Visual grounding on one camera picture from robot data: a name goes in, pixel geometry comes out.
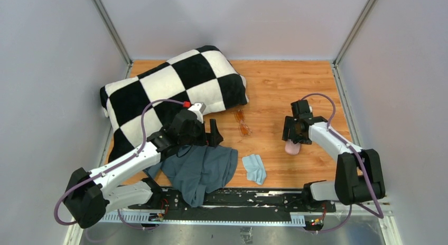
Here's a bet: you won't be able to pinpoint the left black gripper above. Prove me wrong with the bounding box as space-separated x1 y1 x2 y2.
180 118 223 147

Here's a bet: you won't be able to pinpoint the pink glasses case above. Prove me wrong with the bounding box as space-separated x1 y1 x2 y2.
285 140 301 155

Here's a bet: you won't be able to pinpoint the orange sunglasses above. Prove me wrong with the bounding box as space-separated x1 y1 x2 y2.
234 109 251 136

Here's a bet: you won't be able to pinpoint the light blue cleaning cloth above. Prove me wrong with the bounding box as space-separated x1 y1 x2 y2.
242 154 267 185

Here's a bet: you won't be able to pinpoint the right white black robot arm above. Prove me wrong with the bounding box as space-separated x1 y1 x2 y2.
282 100 386 212

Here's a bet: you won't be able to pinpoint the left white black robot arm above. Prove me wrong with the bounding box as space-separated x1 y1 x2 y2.
62 108 223 229

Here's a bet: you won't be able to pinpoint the grey blue crumpled garment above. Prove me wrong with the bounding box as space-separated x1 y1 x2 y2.
143 146 238 208

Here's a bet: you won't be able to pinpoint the black white checkered pillow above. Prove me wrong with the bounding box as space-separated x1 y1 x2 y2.
99 45 249 162

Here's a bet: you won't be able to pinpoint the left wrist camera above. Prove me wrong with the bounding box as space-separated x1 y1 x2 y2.
183 101 207 124

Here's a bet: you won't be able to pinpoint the black mounting base plate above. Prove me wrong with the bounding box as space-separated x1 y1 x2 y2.
130 187 336 224

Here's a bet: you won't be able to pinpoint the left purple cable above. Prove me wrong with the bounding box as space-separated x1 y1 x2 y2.
53 99 186 226

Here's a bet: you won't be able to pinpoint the purple cable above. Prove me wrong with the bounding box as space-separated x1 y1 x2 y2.
301 93 385 234
53 99 186 226

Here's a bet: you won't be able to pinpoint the aluminium frame rail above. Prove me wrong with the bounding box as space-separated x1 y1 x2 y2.
100 211 306 227

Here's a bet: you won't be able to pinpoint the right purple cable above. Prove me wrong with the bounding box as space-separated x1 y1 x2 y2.
301 93 385 234

